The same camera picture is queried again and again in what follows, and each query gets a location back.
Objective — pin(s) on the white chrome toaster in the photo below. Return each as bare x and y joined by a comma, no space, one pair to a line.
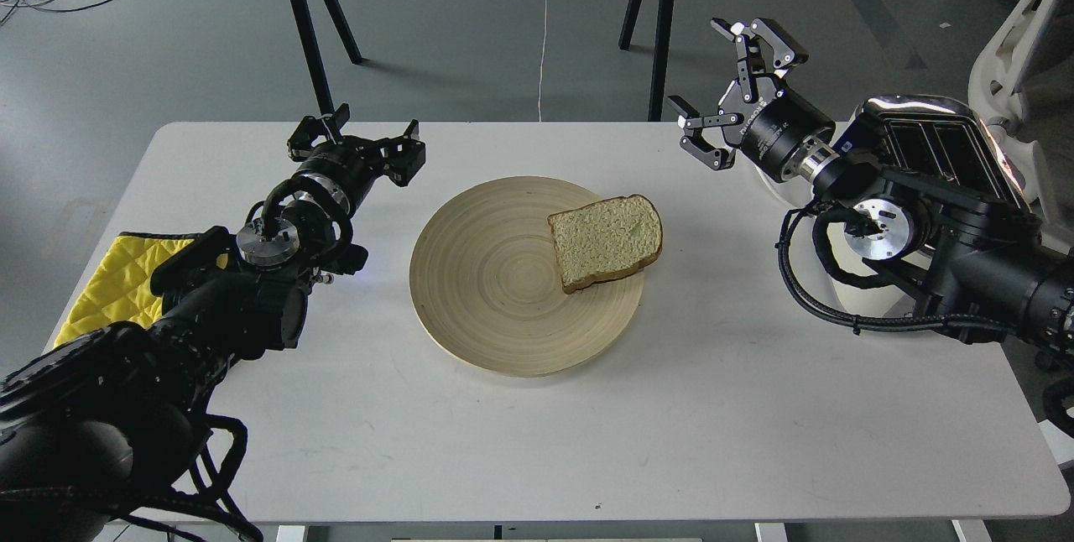
914,192

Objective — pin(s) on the round wooden plate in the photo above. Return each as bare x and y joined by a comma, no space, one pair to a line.
486,284

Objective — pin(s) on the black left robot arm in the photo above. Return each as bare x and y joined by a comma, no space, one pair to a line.
117,419

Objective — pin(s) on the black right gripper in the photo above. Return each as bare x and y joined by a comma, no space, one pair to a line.
776,135

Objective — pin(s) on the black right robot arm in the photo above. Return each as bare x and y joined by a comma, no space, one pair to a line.
1036,309

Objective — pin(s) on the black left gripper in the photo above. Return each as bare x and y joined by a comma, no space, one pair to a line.
347,166

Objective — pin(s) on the slice of brown bread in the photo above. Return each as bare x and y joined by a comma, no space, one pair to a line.
605,240

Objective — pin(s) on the white office chair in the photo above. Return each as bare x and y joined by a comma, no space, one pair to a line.
1020,86

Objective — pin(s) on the yellow quilted cloth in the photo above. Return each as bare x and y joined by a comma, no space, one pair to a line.
119,288

